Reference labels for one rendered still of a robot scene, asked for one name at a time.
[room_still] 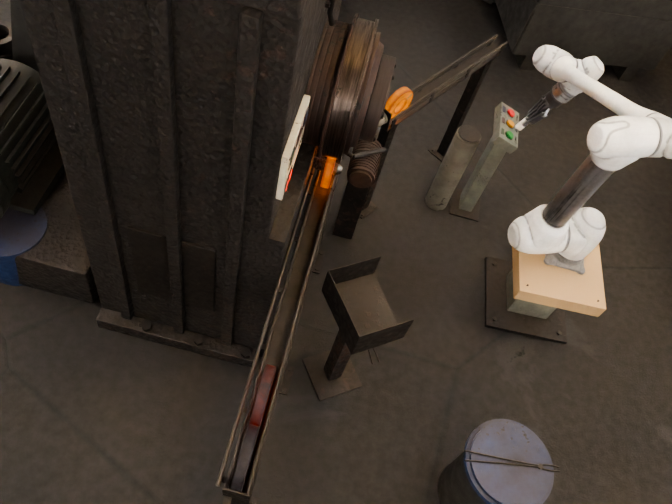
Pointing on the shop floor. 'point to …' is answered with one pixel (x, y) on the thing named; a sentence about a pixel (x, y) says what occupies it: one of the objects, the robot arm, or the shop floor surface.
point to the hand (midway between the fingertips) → (523, 123)
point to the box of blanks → (591, 31)
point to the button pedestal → (464, 199)
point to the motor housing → (357, 188)
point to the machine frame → (181, 155)
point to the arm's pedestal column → (553, 317)
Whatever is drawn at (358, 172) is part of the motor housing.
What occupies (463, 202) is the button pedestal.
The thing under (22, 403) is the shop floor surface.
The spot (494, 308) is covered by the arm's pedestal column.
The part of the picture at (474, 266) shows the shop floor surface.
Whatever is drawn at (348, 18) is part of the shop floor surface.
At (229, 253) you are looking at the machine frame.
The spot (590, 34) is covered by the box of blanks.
